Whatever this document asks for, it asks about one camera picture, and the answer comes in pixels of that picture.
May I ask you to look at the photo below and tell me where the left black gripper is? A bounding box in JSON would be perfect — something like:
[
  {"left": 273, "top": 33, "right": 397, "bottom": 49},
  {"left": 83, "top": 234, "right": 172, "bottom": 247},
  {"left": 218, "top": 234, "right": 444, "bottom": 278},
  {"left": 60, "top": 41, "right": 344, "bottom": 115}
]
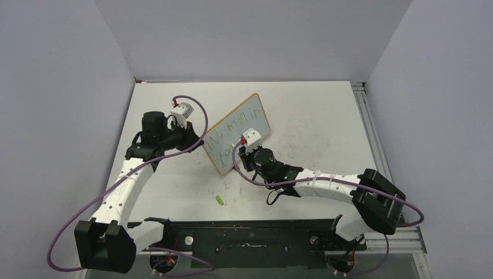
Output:
[{"left": 159, "top": 119, "right": 203, "bottom": 153}]

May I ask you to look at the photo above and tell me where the yellow framed whiteboard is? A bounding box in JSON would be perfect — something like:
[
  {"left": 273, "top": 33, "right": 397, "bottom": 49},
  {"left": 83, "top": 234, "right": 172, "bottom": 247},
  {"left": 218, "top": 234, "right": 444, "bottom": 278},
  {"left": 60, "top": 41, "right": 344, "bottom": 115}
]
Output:
[{"left": 203, "top": 93, "right": 271, "bottom": 176}]

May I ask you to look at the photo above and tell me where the green marker cap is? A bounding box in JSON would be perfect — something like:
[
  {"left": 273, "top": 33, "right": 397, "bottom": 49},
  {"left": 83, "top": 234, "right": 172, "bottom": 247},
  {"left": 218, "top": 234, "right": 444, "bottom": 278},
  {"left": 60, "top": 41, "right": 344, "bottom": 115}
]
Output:
[{"left": 215, "top": 195, "right": 224, "bottom": 206}]

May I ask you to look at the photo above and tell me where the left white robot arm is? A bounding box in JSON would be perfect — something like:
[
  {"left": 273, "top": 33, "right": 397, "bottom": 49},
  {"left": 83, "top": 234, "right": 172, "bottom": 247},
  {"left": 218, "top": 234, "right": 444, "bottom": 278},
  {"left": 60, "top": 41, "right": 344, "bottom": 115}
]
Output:
[{"left": 74, "top": 108, "right": 203, "bottom": 273}]

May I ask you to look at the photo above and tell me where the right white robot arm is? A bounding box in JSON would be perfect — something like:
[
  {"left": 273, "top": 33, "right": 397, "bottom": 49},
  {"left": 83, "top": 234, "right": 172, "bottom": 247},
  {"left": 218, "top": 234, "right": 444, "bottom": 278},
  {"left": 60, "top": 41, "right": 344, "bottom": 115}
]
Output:
[{"left": 238, "top": 146, "right": 406, "bottom": 249}]

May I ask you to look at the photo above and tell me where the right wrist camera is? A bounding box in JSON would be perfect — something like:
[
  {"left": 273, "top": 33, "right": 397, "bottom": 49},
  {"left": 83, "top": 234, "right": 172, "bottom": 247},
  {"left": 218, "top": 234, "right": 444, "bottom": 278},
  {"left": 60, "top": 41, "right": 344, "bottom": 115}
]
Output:
[{"left": 240, "top": 128, "right": 262, "bottom": 154}]

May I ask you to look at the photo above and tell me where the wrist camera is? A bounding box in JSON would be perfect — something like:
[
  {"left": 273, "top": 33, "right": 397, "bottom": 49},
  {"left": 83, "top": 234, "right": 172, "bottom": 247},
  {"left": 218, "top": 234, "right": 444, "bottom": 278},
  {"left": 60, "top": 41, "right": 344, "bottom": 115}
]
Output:
[
  {"left": 240, "top": 128, "right": 262, "bottom": 154},
  {"left": 170, "top": 102, "right": 194, "bottom": 129}
]

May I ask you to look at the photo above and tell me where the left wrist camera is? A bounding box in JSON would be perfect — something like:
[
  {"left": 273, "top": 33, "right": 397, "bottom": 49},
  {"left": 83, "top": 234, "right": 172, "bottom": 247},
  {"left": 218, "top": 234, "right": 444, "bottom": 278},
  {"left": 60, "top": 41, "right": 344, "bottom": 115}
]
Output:
[{"left": 170, "top": 102, "right": 194, "bottom": 129}]

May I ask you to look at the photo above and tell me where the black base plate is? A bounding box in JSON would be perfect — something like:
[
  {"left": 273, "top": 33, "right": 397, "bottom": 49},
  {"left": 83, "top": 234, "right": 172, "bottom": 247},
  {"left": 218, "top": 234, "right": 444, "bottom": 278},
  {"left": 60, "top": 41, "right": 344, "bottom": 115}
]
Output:
[{"left": 127, "top": 217, "right": 370, "bottom": 270}]

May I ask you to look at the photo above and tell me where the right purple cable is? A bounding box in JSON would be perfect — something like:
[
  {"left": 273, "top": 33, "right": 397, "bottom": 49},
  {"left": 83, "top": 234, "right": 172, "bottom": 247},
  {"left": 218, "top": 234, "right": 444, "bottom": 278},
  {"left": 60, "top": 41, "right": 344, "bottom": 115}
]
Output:
[{"left": 232, "top": 140, "right": 425, "bottom": 278}]

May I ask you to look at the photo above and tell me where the aluminium rail frame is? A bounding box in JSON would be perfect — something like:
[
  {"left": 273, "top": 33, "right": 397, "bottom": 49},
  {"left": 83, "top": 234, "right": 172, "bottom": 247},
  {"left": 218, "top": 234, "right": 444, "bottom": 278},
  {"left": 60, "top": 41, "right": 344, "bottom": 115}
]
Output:
[{"left": 350, "top": 81, "right": 427, "bottom": 255}]

